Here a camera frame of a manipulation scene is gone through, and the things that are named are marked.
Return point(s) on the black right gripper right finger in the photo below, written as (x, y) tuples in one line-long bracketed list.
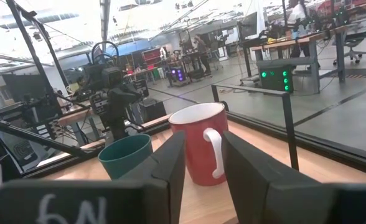
[(257, 196)]

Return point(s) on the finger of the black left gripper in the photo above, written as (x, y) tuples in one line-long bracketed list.
[(136, 91), (108, 101)]

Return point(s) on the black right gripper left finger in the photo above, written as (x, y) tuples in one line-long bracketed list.
[(161, 193)]

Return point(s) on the dark green cup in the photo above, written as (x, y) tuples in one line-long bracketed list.
[(124, 155)]

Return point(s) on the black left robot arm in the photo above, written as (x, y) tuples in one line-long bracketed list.
[(118, 130)]

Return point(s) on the red shelf cabinet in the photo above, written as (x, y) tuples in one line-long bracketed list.
[(152, 56)]

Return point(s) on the black square box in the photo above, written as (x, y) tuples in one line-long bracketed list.
[(153, 110)]

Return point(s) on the computer case purple lights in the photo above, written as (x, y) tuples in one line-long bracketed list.
[(178, 75)]

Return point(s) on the person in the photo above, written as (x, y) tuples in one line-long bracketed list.
[(203, 53), (298, 14)]

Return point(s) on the black box green lights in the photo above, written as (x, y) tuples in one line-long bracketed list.
[(276, 77)]

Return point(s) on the black monitor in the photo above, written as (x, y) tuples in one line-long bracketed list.
[(249, 25)]

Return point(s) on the wooden top workbench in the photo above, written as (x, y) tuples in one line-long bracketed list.
[(295, 42)]

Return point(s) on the black office chair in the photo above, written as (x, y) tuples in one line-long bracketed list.
[(354, 40)]

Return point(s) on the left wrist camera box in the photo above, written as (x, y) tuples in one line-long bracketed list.
[(111, 77)]

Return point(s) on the black metal frame shelf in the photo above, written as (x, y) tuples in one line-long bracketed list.
[(287, 124)]

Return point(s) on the thin black frame strut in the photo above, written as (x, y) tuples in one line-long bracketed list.
[(30, 135)]

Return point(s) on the black overhead frame post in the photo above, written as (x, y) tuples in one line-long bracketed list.
[(30, 46)]

